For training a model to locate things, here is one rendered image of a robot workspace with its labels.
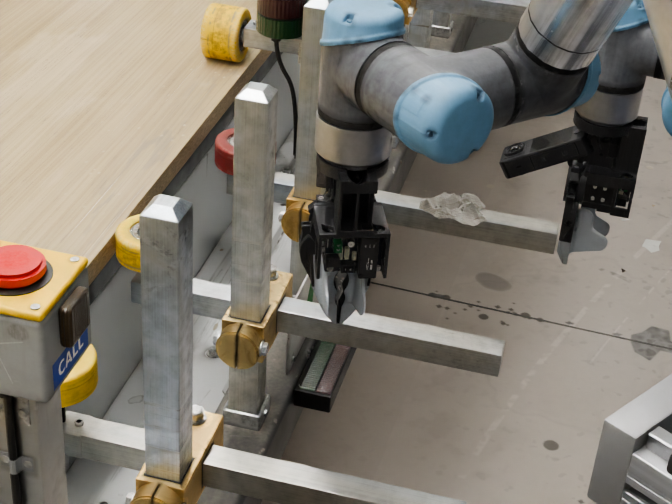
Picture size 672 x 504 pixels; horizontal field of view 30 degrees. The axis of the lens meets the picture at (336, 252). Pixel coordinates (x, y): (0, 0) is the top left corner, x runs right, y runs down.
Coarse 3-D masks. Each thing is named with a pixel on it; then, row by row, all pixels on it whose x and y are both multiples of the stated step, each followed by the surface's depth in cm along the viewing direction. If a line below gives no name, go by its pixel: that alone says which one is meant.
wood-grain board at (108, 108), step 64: (0, 0) 199; (64, 0) 201; (128, 0) 203; (192, 0) 204; (256, 0) 206; (0, 64) 179; (64, 64) 180; (128, 64) 182; (192, 64) 183; (256, 64) 188; (0, 128) 163; (64, 128) 164; (128, 128) 165; (192, 128) 166; (0, 192) 149; (64, 192) 150; (128, 192) 151
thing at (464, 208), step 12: (444, 192) 160; (420, 204) 160; (432, 204) 160; (444, 204) 160; (456, 204) 159; (468, 204) 158; (480, 204) 161; (444, 216) 158; (456, 216) 158; (468, 216) 158; (480, 216) 158
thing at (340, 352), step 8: (336, 352) 160; (344, 352) 160; (336, 360) 158; (344, 360) 158; (328, 368) 157; (336, 368) 157; (328, 376) 155; (336, 376) 155; (320, 384) 154; (328, 384) 154; (320, 392) 153; (328, 392) 153
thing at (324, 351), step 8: (320, 344) 161; (328, 344) 161; (320, 352) 159; (328, 352) 160; (320, 360) 158; (312, 368) 156; (320, 368) 157; (312, 376) 155; (320, 376) 155; (304, 384) 154; (312, 384) 154
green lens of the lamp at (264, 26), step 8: (256, 24) 148; (264, 24) 146; (272, 24) 146; (280, 24) 146; (288, 24) 146; (296, 24) 146; (264, 32) 147; (272, 32) 146; (280, 32) 146; (288, 32) 146; (296, 32) 147
